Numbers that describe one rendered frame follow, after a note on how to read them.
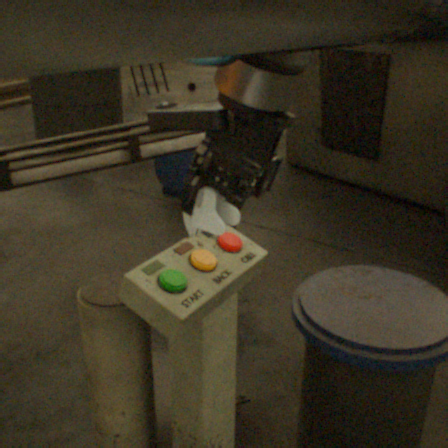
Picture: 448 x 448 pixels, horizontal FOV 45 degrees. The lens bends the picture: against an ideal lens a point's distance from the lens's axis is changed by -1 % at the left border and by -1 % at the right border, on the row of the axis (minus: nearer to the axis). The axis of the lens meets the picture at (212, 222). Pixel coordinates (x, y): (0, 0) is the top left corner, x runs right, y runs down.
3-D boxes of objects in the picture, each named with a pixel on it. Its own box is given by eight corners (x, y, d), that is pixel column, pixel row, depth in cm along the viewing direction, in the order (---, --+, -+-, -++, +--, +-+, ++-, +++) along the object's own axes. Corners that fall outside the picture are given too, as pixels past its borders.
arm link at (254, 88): (207, 43, 56) (254, 34, 63) (195, 87, 58) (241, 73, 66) (279, 81, 53) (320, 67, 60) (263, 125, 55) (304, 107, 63)
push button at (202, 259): (183, 263, 83) (186, 254, 82) (199, 253, 86) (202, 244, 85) (204, 278, 82) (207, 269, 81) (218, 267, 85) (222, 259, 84)
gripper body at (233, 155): (237, 216, 62) (272, 124, 56) (180, 179, 65) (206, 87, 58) (269, 195, 68) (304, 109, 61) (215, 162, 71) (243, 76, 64)
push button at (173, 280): (151, 284, 77) (154, 275, 76) (169, 272, 80) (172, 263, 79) (173, 300, 76) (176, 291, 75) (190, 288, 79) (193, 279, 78)
